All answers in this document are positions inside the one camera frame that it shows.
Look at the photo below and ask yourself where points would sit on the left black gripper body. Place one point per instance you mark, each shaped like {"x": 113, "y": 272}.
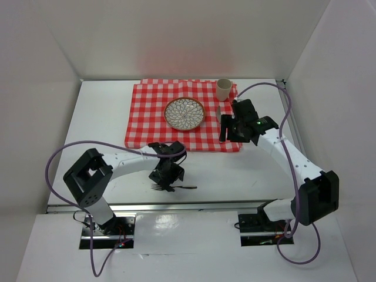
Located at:
{"x": 166, "y": 174}

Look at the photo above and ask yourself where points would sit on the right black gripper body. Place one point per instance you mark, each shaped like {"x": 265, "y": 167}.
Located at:
{"x": 236, "y": 133}

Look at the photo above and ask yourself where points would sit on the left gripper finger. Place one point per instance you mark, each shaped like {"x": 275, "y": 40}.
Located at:
{"x": 158, "y": 177}
{"x": 175, "y": 173}

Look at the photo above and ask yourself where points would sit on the silver knife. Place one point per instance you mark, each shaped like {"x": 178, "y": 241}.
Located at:
{"x": 218, "y": 114}

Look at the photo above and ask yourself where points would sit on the silver fork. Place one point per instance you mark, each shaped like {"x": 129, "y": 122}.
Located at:
{"x": 188, "y": 187}

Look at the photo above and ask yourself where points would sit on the beige paper cup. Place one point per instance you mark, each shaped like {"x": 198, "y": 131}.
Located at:
{"x": 223, "y": 89}

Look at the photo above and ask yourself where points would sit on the floral patterned plate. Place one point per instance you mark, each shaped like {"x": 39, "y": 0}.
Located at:
{"x": 184, "y": 113}

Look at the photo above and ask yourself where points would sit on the red white checkered cloth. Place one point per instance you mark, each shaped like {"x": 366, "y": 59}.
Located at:
{"x": 147, "y": 123}

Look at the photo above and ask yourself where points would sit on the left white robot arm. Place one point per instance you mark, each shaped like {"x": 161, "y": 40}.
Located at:
{"x": 90, "y": 175}

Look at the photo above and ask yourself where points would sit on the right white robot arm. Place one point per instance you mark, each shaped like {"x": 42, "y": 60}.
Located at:
{"x": 317, "y": 191}

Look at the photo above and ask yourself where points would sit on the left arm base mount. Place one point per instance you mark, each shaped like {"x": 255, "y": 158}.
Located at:
{"x": 120, "y": 232}

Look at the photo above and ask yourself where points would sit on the aluminium rail front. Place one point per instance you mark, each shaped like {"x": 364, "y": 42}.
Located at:
{"x": 192, "y": 206}

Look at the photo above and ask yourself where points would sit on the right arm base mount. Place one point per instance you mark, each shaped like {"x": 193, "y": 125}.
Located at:
{"x": 257, "y": 230}

